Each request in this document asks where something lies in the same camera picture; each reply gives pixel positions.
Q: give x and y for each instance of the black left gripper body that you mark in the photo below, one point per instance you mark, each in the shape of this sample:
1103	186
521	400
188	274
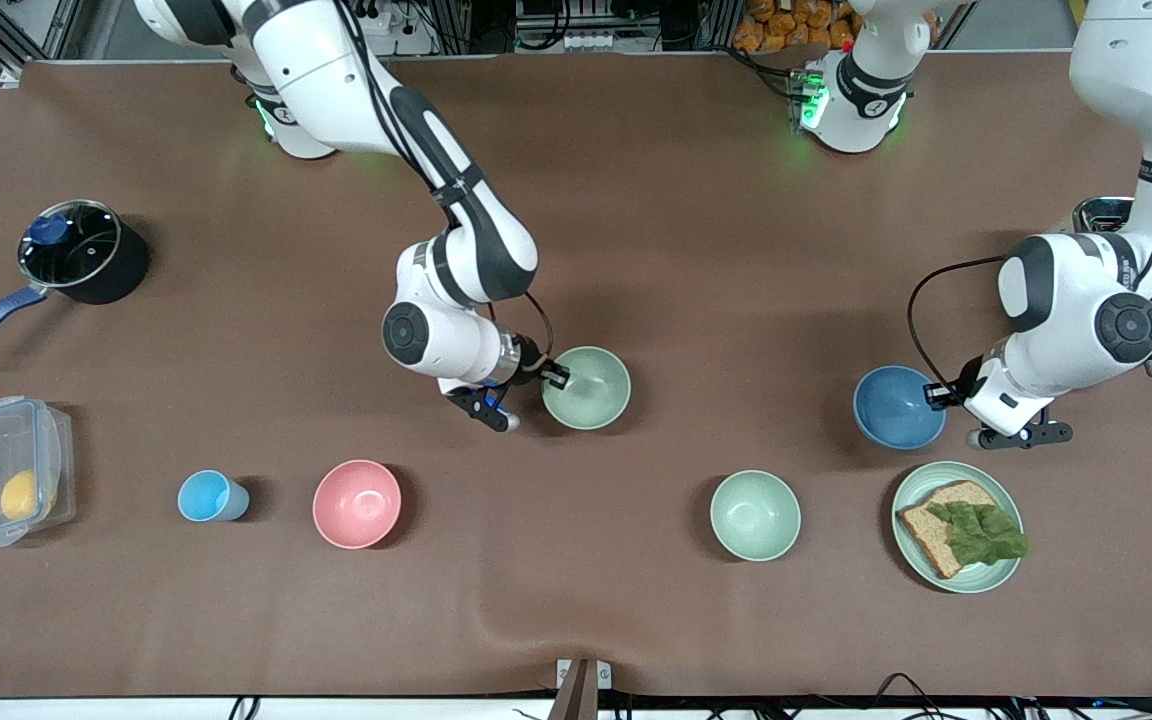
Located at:
958	388

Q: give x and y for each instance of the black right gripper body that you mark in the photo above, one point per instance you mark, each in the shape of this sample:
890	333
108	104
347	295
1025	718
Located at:
533	358

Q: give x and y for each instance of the sage green bowl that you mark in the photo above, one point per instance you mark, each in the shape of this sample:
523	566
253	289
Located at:
591	395

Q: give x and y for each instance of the blue bowl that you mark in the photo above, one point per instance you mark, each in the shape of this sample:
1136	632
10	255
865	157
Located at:
896	410

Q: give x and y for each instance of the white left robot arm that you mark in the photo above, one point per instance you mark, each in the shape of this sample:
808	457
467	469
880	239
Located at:
1066	300

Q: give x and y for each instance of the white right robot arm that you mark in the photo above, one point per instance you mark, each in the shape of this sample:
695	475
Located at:
336	80

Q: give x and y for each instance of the mint green bowl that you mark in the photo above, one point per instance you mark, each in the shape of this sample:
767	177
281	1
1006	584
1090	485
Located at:
755	515

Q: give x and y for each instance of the pink bowl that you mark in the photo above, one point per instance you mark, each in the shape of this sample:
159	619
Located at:
357	504

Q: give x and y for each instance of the brown bread slice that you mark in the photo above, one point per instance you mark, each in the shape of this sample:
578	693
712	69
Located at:
926	530

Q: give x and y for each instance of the green lettuce leaf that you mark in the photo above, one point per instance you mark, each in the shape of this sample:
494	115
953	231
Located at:
981	535

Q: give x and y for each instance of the brown table cloth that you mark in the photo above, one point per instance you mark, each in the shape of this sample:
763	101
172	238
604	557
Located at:
686	250

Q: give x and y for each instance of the green plate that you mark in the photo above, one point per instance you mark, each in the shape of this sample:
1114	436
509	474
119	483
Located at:
986	575

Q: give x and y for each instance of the silver toaster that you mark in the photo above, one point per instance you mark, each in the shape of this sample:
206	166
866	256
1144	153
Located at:
1101	212

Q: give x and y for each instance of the white power strip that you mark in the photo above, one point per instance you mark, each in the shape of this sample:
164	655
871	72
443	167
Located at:
376	25
576	42

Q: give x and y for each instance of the blue cup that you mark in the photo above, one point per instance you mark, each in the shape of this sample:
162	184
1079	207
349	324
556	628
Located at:
204	496

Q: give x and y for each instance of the bag of orange snacks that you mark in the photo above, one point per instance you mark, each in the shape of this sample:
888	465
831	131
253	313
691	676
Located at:
786	25

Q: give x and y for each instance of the glass lid blue knob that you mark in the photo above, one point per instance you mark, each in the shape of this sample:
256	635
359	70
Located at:
86	250

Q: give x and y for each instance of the yellow lemon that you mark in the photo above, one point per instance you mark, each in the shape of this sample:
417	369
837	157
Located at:
20	495

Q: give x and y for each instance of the metal table bracket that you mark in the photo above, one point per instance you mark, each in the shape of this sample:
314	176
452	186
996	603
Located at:
583	675

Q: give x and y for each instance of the metal corner bracket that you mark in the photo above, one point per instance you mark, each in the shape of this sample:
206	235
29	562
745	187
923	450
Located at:
11	72

